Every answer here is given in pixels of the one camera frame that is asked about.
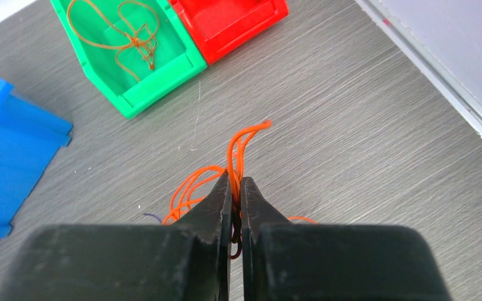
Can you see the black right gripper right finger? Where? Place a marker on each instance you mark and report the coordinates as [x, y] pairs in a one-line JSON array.
[[287, 261]]

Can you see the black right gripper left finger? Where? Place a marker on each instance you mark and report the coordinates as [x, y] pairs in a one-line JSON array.
[[187, 260]]

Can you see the blue plastic bin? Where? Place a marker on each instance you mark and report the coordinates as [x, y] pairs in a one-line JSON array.
[[30, 137]]

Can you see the green plastic bin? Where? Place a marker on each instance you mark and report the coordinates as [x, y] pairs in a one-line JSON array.
[[134, 52]]

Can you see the red plastic bin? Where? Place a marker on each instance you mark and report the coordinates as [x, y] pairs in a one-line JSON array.
[[220, 26]]

